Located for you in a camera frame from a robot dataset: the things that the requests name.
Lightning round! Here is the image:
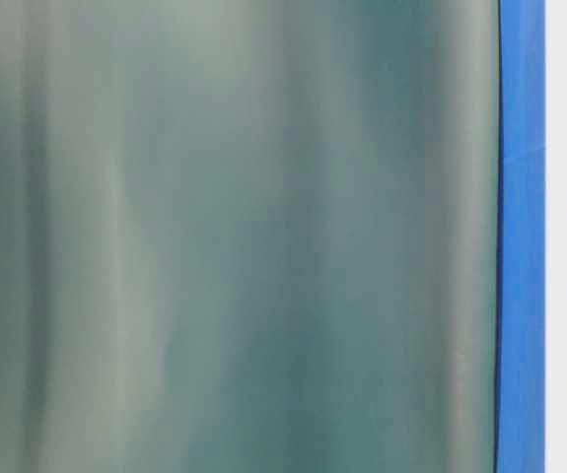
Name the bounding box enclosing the grey-green curtain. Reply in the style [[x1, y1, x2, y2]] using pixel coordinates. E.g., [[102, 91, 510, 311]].
[[0, 1, 499, 472]]

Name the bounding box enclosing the blue table cloth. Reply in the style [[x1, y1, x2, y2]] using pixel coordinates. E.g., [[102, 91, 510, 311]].
[[495, 1, 545, 472]]

